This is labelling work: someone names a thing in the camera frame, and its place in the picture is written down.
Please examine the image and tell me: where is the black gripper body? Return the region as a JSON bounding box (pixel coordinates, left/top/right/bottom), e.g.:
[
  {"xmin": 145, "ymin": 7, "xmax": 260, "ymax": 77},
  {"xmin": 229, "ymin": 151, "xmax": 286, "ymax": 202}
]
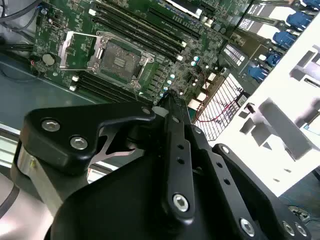
[{"xmin": 51, "ymin": 116, "xmax": 241, "ymax": 240}]

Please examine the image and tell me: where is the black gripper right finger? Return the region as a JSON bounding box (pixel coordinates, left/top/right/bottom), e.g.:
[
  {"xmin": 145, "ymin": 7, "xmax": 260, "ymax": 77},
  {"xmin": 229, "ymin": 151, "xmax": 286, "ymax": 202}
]
[{"xmin": 178, "ymin": 92, "xmax": 313, "ymax": 240}]

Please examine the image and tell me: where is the thin metal locking lever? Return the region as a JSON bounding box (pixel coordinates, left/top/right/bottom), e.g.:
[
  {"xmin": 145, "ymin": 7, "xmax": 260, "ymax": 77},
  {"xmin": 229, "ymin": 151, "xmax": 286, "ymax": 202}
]
[{"xmin": 132, "ymin": 81, "xmax": 140, "ymax": 103}]

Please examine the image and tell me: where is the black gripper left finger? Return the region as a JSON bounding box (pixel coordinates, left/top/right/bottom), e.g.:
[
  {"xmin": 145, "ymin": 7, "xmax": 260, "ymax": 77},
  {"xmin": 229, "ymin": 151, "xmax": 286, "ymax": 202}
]
[{"xmin": 19, "ymin": 91, "xmax": 198, "ymax": 221}]

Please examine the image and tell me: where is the metal socket cover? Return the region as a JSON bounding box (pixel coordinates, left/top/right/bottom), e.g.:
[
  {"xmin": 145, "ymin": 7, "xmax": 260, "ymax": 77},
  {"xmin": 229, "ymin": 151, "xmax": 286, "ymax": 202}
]
[{"xmin": 58, "ymin": 31, "xmax": 104, "ymax": 73}]

